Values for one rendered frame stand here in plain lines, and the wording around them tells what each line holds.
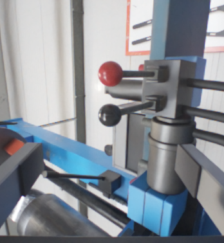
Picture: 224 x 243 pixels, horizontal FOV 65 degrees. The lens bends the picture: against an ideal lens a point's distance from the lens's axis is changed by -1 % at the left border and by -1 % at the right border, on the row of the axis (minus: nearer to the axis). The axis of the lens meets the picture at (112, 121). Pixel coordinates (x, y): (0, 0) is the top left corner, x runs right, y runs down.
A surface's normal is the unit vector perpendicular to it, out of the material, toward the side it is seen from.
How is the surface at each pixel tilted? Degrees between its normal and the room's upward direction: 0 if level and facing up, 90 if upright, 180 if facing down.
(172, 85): 90
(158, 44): 90
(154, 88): 90
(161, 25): 90
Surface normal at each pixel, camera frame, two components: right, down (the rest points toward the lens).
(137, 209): -0.63, 0.19
